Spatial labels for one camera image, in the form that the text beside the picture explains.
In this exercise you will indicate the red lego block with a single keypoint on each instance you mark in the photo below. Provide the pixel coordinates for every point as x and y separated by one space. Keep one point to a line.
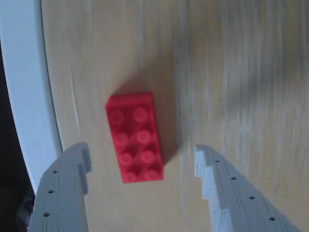
136 135

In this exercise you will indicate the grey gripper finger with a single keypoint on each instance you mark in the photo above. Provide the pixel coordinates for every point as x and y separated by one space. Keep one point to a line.
60 193
236 200

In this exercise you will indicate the white table rim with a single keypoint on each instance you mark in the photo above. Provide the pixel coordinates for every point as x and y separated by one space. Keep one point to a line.
24 96

